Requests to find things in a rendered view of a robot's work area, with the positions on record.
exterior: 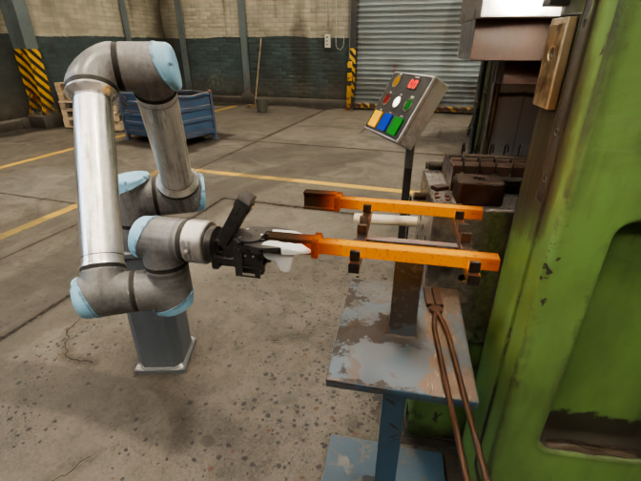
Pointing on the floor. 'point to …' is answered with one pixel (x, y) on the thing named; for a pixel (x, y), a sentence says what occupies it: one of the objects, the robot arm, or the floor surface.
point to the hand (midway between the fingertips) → (306, 242)
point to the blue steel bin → (203, 116)
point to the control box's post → (406, 184)
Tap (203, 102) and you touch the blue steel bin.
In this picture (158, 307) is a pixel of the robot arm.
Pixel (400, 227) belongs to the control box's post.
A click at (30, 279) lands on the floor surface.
